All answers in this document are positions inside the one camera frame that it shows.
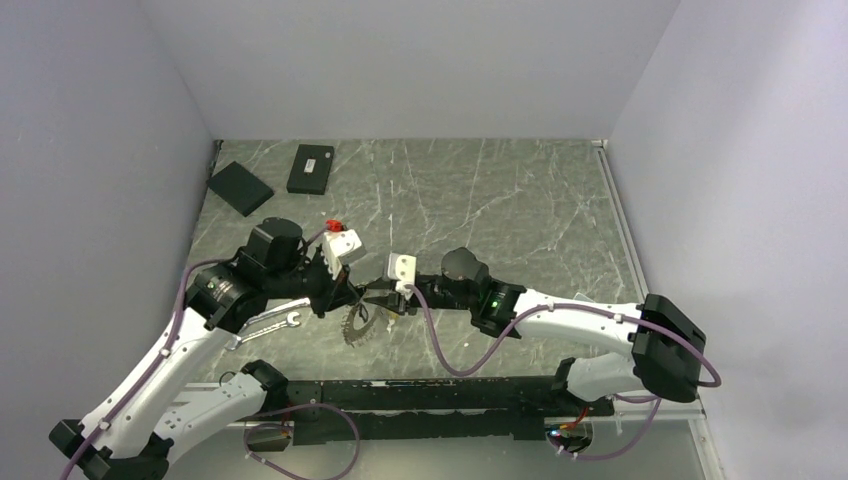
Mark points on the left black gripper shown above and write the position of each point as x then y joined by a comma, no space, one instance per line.
335,293

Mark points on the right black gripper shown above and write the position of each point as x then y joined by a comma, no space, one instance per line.
390,301

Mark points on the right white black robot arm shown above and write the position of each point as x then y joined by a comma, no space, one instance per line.
651,345

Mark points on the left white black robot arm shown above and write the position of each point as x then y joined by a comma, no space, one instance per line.
138,431

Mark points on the large chrome combination wrench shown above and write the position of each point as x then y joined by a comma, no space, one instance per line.
288,311

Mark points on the black flat box with label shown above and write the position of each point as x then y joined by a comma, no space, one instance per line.
311,169

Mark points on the small chrome combination wrench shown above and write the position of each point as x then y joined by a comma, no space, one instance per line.
291,321

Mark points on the black perforated box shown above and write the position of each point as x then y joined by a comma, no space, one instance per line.
240,188

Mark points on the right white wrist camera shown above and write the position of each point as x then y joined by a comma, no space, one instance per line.
401,273

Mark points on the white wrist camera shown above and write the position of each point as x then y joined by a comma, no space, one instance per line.
340,247
401,273

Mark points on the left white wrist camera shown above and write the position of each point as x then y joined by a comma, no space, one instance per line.
340,247

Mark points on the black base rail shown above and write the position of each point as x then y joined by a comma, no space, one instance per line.
521,408

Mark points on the aluminium frame rail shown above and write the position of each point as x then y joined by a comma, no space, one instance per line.
631,254

